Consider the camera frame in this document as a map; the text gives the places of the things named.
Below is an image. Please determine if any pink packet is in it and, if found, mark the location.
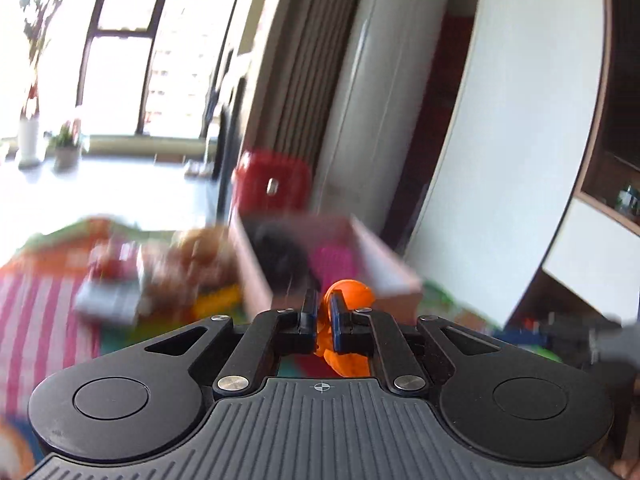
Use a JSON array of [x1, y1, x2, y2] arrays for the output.
[[307, 244, 357, 287]]

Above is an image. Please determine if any cardboard box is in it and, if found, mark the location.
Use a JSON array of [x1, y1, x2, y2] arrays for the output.
[[230, 212, 424, 326]]

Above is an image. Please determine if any black bag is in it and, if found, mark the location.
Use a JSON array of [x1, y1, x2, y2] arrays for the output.
[[249, 222, 322, 292]]

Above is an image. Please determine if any grey curtain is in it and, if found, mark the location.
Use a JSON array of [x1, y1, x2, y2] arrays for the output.
[[244, 0, 372, 188]]

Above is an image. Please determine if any orange plastic toy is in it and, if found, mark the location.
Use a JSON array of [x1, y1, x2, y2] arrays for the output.
[[315, 279, 376, 378]]

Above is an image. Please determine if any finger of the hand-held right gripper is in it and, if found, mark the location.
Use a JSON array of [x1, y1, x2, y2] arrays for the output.
[[542, 315, 623, 361]]

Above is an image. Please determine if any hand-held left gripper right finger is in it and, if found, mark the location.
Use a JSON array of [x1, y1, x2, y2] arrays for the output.
[[327, 291, 506, 396]]

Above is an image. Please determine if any small potted plant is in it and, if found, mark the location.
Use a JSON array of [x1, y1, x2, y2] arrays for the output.
[[49, 121, 85, 170]]

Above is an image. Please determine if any colourful play mat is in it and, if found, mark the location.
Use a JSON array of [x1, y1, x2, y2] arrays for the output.
[[0, 216, 556, 480]]

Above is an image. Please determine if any wooden shelf cabinet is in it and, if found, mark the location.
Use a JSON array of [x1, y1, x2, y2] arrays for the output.
[[542, 0, 640, 311]]

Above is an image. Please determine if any red and white packet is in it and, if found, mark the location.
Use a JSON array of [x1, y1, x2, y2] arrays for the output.
[[74, 237, 147, 322]]

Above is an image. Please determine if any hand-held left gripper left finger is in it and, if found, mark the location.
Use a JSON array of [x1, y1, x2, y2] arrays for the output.
[[145, 289, 321, 397]]

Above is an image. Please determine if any tall plant in white pot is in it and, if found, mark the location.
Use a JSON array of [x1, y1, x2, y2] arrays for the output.
[[14, 0, 68, 167]]

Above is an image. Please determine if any red plastic stool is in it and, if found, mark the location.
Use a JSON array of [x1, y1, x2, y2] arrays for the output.
[[232, 150, 312, 215]]

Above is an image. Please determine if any white standing air conditioner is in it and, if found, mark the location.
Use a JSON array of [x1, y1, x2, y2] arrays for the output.
[[315, 0, 453, 211]]

